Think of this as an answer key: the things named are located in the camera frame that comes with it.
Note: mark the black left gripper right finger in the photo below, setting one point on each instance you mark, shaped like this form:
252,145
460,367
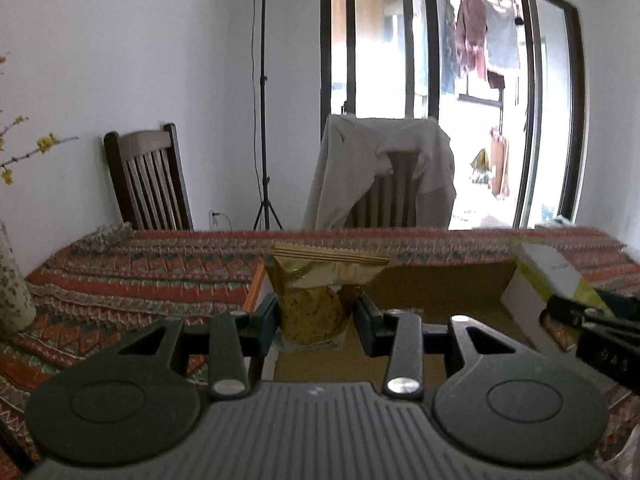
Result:
491,396

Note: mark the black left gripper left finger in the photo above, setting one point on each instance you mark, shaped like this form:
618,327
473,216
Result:
139,398

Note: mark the yellow chips snack bag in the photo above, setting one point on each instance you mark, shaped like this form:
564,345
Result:
315,288

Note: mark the white yellow snack box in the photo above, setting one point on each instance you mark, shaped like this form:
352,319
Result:
541,272

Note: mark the cardboard box orange outside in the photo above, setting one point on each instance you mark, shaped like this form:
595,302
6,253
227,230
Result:
493,293

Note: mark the patterned red tablecloth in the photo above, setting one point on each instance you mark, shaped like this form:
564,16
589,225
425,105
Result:
87,301

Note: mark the floral ceramic vase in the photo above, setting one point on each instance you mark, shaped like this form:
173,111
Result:
17,309

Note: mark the folded floral cloth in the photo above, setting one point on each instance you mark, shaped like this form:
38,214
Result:
107,236

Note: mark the chair with grey jacket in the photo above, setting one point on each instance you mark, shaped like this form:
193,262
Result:
391,200

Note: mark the dark wooden chair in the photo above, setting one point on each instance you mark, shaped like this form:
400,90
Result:
147,178

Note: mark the yellow flower branches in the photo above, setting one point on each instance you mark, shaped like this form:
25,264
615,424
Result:
35,146

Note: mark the grey hanging shirt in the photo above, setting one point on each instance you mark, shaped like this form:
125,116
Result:
501,38

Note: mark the dark red hanging shirt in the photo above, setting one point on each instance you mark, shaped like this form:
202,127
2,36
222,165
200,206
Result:
470,36

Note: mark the tripod lamp stand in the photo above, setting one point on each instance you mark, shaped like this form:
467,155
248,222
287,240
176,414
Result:
266,213

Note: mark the wall power outlet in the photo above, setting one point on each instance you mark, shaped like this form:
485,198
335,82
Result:
213,219

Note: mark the black sliding door frame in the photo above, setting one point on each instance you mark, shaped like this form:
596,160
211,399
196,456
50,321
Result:
516,136

